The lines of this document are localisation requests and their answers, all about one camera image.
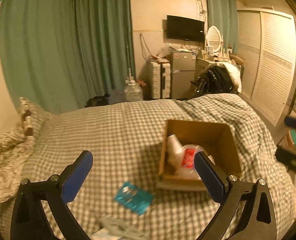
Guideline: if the white louvered wardrobe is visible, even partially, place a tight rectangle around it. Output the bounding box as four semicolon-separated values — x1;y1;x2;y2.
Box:
238;8;296;125

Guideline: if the small green curtain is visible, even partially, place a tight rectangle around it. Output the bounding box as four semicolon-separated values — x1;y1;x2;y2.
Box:
207;0;238;53

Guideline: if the silver mini fridge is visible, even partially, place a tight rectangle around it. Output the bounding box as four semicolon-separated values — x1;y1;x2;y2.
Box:
170;51;195;99

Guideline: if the oval white vanity mirror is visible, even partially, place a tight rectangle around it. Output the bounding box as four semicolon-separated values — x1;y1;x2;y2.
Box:
205;25;223;53

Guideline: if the clear plastic water jug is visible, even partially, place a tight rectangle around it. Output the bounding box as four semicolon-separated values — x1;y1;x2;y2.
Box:
124;68;143;102

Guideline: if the checkered pillow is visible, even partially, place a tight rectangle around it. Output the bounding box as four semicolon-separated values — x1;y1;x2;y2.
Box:
19;97;54;139

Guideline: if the white cushion on chair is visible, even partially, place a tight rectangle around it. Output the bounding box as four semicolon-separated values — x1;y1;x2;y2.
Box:
219;62;242;93

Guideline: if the rolled white towel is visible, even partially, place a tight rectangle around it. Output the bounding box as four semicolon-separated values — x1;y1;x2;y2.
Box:
166;134;183;170

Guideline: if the white suitcase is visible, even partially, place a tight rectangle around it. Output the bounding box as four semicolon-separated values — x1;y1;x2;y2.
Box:
149;62;171;99

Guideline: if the brown cardboard box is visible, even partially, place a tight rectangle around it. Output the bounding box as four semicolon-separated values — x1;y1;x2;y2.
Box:
157;120;241;192

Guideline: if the floral patterned blanket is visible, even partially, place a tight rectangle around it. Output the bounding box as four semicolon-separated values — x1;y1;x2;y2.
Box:
0;128;36;204

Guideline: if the black wall television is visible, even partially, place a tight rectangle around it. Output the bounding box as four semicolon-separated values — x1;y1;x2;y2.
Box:
166;15;205;43

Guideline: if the red white plastic package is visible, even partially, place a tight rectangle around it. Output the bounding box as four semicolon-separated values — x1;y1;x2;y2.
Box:
175;144;206;180

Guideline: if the grey checkered bed duvet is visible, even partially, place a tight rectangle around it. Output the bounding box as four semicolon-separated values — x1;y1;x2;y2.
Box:
0;93;296;240

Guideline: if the black bag on chair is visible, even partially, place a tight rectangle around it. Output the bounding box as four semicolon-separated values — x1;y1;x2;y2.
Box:
191;65;236;98

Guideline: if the large green curtain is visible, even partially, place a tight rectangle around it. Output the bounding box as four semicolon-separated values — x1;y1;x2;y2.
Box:
0;0;136;113

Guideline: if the teal blister pill pack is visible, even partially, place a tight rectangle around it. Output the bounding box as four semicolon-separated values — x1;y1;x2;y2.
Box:
114;181;153;216

